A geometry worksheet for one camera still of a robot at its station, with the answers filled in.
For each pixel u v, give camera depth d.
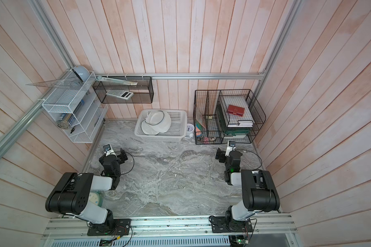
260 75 0.93
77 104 0.76
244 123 0.95
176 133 1.11
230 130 0.97
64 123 0.76
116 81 0.91
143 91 1.07
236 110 0.95
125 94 0.98
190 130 1.10
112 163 0.71
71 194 0.46
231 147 0.80
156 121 1.09
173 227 0.75
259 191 0.47
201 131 1.10
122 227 0.73
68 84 0.84
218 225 0.73
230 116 0.93
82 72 0.83
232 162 0.72
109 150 0.79
